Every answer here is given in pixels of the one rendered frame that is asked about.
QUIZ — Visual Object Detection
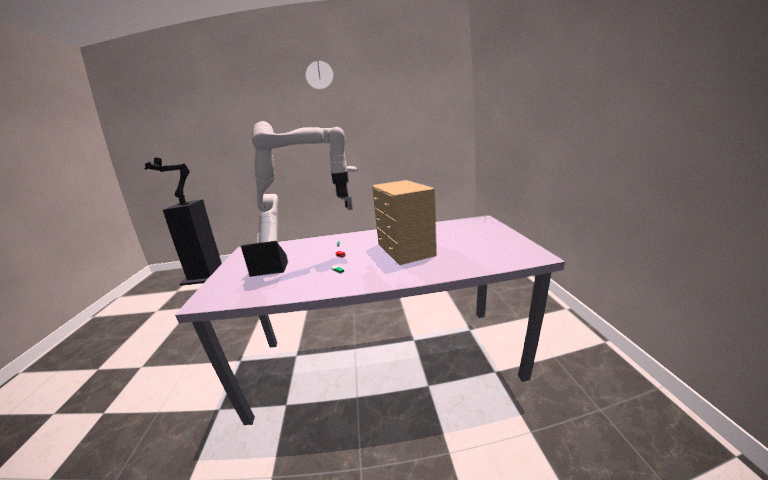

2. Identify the small wooden chest of drawers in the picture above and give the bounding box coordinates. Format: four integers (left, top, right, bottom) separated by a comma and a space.
372, 180, 437, 265

